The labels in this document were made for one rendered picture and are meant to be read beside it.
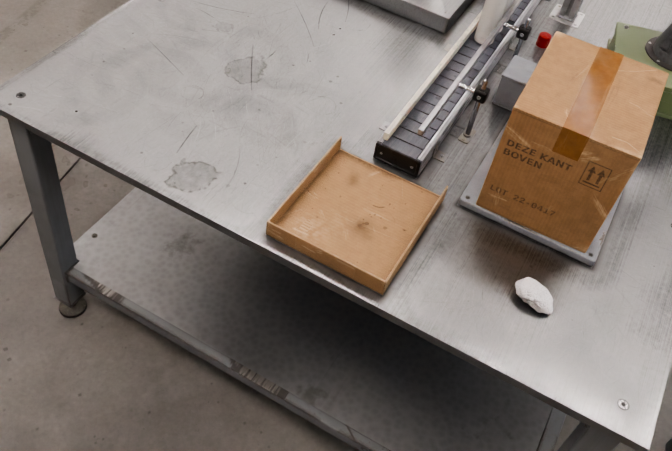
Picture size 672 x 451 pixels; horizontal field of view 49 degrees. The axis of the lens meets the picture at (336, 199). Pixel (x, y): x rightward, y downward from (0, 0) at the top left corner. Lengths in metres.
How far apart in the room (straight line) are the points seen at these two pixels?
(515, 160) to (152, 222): 1.21
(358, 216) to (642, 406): 0.63
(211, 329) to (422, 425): 0.61
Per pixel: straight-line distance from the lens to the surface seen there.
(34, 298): 2.44
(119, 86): 1.78
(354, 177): 1.58
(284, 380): 1.97
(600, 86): 1.52
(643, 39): 2.17
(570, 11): 2.26
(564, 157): 1.43
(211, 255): 2.19
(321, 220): 1.48
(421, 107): 1.71
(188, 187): 1.53
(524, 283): 1.45
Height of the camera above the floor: 1.95
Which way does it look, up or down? 47 degrees down
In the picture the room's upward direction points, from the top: 10 degrees clockwise
